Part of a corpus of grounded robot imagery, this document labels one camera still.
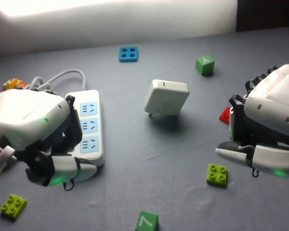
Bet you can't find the orange toy fruit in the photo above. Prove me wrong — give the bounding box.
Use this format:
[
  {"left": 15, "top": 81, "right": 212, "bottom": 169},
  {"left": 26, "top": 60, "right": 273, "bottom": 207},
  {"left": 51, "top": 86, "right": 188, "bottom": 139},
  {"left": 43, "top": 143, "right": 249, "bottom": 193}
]
[{"left": 1, "top": 78, "right": 27, "bottom": 91}]

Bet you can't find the grey table cloth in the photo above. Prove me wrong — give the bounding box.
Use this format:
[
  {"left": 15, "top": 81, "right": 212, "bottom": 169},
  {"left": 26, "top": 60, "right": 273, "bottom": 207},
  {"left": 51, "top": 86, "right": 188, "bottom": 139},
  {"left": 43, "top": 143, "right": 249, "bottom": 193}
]
[{"left": 0, "top": 26, "right": 289, "bottom": 231}]

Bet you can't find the white power adapter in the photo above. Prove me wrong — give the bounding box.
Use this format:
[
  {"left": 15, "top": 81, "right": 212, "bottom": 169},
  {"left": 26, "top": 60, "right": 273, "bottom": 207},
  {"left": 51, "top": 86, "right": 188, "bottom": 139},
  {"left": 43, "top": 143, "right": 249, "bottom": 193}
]
[{"left": 144, "top": 79, "right": 190, "bottom": 118}]

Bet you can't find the lime green building brick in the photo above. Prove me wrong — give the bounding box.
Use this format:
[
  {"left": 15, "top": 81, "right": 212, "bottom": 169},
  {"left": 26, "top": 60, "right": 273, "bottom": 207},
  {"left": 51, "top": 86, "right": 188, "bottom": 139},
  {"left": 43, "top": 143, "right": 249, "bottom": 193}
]
[
  {"left": 206, "top": 163, "right": 228, "bottom": 188},
  {"left": 0, "top": 193, "right": 28, "bottom": 221}
]

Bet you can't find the white power strip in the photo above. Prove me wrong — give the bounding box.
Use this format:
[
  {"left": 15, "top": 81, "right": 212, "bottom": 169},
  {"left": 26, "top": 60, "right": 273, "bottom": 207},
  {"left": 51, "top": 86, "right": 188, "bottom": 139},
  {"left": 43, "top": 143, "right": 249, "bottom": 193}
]
[{"left": 65, "top": 90, "right": 105, "bottom": 168}]

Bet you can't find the blue four-hole block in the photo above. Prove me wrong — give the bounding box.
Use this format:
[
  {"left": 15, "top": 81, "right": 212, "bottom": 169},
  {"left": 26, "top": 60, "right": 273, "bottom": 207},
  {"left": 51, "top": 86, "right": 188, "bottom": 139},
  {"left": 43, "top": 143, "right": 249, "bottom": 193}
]
[{"left": 118, "top": 46, "right": 140, "bottom": 63}]

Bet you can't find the red building brick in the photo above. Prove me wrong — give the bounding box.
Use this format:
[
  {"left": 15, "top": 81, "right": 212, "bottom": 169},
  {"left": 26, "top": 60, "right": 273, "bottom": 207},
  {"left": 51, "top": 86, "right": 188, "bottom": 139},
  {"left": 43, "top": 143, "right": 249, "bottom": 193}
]
[{"left": 219, "top": 106, "right": 232, "bottom": 125}]

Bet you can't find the white backdrop board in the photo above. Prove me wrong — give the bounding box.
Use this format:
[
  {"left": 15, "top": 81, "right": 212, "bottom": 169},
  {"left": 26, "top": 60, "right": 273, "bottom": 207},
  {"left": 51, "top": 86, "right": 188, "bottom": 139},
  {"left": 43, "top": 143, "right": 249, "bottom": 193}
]
[{"left": 0, "top": 0, "right": 238, "bottom": 58}]

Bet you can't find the green cube with letter Y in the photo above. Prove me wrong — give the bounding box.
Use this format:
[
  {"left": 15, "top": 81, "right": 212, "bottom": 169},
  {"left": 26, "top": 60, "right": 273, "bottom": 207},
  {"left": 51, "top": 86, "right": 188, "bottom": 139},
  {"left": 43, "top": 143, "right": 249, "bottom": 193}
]
[{"left": 195, "top": 54, "right": 215, "bottom": 77}]

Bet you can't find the green cube with number 7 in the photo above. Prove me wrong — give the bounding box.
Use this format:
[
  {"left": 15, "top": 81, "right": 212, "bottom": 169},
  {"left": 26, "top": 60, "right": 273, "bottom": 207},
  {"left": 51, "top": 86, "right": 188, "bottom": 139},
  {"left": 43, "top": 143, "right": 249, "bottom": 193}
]
[{"left": 134, "top": 211, "right": 159, "bottom": 231}]

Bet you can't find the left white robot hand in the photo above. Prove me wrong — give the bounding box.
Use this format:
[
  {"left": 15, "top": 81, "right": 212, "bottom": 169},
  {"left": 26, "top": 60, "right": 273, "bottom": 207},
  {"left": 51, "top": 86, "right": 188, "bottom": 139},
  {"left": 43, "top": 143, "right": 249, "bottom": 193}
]
[{"left": 0, "top": 89, "right": 98, "bottom": 192}]

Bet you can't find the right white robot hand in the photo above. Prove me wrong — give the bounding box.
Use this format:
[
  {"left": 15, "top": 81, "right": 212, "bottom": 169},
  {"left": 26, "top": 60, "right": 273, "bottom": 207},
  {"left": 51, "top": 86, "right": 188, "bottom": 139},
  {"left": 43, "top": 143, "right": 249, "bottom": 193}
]
[{"left": 215, "top": 64, "right": 289, "bottom": 181}]

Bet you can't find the grey power strip cable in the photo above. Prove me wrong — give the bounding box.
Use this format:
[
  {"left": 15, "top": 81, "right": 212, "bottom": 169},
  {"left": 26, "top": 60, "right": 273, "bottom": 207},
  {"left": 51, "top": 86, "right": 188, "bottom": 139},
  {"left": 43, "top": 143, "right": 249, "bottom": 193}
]
[{"left": 26, "top": 69, "right": 87, "bottom": 95}]

